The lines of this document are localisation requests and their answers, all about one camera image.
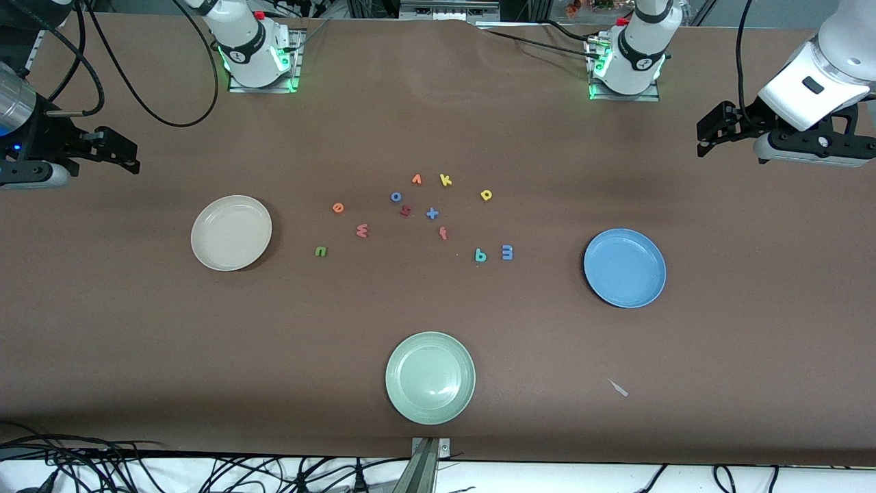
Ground grey metal mount bracket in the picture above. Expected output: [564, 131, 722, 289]
[391, 437, 452, 493]

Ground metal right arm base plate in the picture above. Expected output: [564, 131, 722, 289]
[228, 31, 302, 94]

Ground beige brown plate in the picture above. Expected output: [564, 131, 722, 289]
[190, 194, 273, 272]

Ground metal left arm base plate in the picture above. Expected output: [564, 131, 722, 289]
[587, 34, 661, 102]

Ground aluminium frame rail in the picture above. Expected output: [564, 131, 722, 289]
[24, 31, 49, 76]

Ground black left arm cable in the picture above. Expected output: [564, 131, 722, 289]
[735, 0, 774, 131]

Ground silver metal box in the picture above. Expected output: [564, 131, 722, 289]
[399, 0, 500, 21]

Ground black cable on table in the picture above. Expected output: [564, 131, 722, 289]
[539, 19, 597, 40]
[479, 26, 595, 55]

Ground tangled black floor cables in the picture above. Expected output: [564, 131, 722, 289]
[0, 421, 411, 493]

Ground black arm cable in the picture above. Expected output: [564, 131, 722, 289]
[7, 0, 220, 128]
[735, 0, 774, 131]

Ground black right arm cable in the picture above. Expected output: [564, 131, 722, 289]
[7, 0, 220, 128]

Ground blue plate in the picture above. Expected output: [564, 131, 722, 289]
[583, 228, 667, 309]

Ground pale green plate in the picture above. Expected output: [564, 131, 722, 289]
[385, 331, 476, 426]

